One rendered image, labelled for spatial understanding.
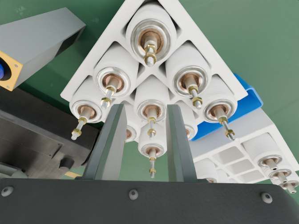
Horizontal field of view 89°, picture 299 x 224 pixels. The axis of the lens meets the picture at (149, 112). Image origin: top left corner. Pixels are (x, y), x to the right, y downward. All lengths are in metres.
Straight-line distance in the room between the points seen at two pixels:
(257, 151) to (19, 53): 0.69
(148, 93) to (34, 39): 0.25
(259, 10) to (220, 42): 0.13
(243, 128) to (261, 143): 0.07
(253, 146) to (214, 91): 0.32
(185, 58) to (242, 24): 0.31
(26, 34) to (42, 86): 0.41
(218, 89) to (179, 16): 0.19
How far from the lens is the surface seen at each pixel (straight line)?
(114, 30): 0.39
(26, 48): 0.37
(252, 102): 0.68
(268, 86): 0.79
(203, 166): 0.71
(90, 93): 0.41
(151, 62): 0.21
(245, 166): 0.89
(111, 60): 0.34
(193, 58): 0.34
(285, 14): 0.68
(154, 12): 0.30
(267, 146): 0.66
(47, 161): 0.88
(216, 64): 0.43
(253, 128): 0.66
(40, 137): 0.69
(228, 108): 0.42
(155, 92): 0.38
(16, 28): 0.40
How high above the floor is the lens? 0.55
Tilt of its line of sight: 50 degrees down
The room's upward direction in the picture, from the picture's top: 178 degrees counter-clockwise
